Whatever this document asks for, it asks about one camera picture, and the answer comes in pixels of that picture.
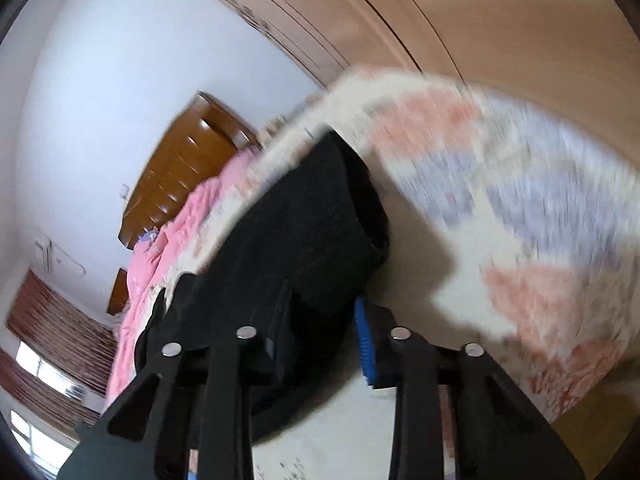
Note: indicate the wooden nightstand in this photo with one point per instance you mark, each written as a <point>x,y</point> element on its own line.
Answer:
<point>119,295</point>

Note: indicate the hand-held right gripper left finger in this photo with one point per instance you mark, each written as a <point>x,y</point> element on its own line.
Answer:
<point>278,360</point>

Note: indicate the pink quilt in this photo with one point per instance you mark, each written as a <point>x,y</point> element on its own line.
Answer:
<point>150,270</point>

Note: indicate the white air conditioner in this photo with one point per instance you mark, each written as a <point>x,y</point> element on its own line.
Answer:
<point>60,259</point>

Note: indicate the wooden headboard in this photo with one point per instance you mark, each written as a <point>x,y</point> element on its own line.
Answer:
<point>175,175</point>

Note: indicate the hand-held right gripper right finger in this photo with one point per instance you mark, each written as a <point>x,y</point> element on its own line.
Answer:
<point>364,345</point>

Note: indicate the black pants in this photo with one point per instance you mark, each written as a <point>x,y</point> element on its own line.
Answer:
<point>310,220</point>

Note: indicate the wooden wardrobe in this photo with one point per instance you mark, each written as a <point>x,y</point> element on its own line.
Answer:
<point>450,10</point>

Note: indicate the floral blanket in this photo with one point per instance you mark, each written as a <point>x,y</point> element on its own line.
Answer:
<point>525,185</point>

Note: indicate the window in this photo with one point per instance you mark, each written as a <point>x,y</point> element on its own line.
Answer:
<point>31,356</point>

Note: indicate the striped curtain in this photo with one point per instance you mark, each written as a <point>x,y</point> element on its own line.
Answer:
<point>55,320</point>

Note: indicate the purple pillow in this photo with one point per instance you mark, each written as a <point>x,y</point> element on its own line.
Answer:
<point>146,236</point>

